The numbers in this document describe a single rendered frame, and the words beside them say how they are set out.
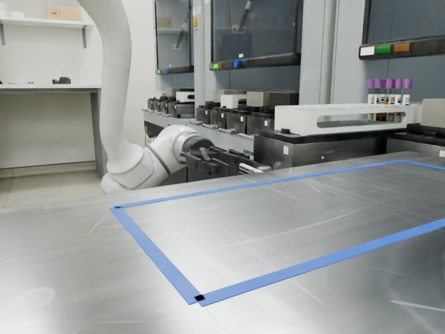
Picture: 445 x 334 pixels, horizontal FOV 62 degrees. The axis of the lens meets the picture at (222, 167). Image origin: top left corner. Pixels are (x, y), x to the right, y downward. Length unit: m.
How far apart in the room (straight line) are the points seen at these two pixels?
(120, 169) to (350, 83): 0.60
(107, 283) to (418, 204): 0.23
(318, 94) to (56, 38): 3.34
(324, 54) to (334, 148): 0.40
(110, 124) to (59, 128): 3.23
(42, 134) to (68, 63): 0.75
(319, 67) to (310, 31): 0.11
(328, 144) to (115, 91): 0.47
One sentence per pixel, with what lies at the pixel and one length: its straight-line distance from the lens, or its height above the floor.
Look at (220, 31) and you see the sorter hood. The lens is 1.59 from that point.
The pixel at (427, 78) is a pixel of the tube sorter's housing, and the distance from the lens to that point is 1.13.
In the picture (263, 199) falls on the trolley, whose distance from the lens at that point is 0.29.
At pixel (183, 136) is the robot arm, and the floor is 0.78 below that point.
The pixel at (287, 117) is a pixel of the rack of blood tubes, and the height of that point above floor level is 0.85.
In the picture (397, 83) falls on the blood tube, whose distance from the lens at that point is 0.89.
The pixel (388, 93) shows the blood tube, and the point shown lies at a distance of 0.89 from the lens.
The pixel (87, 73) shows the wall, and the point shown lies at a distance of 4.11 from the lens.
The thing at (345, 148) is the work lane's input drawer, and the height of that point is 0.79.
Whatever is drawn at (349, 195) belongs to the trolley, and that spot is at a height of 0.82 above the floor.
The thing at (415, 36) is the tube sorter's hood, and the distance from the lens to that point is 0.85.
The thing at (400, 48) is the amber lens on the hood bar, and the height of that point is 0.98.
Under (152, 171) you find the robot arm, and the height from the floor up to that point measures 0.69.
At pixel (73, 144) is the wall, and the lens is 4.14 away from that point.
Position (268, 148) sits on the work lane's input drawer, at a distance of 0.72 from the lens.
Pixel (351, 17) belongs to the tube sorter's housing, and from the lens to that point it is 1.00.
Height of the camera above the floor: 0.91
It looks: 13 degrees down
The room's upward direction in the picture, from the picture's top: straight up
